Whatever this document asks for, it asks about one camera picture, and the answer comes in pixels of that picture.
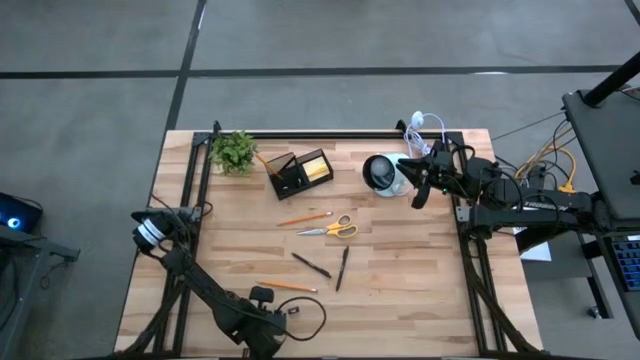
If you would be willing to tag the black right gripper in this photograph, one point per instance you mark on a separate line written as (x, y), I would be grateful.
(447, 172)

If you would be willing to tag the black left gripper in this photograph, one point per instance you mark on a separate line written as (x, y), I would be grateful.
(260, 330)

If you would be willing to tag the black binder clip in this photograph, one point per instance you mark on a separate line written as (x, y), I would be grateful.
(293, 310)
(285, 189)

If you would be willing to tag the orange pencil red eraser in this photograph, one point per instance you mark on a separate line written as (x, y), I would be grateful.
(305, 218)
(265, 164)
(287, 286)

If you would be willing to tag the yellow sticky notes pad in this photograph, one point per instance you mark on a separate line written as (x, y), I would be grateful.
(317, 171)

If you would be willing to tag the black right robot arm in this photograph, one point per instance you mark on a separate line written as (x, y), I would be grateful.
(530, 212)

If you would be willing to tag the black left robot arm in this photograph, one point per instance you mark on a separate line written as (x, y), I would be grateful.
(200, 280)

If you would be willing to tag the black mesh desk organizer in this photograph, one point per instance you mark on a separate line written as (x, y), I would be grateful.
(300, 182)

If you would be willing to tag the white desk lamp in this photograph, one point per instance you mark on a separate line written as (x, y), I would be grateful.
(382, 172)

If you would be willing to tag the black pen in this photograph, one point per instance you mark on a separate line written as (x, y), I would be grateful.
(342, 268)
(311, 265)

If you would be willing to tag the white paper sheet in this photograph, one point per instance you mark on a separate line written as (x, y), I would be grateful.
(537, 252)

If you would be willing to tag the green plant white pot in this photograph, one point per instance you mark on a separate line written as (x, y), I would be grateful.
(234, 152)

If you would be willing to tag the black cart desk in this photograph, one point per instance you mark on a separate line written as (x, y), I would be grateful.
(610, 150)

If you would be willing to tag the black pole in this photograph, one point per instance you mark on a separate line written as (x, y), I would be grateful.
(612, 80)

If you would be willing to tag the black keyboard shelf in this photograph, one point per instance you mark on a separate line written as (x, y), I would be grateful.
(607, 300)

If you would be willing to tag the computer keyboard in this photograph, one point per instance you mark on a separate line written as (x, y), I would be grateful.
(630, 260)

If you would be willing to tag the grey side table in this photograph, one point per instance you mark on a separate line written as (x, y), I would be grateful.
(20, 280)

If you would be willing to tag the black computer tower blue light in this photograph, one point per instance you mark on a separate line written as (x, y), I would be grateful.
(20, 212)

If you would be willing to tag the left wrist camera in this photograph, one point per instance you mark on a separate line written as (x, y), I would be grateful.
(261, 295)

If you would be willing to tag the black aluminium rig frame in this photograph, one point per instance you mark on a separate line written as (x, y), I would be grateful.
(325, 135)

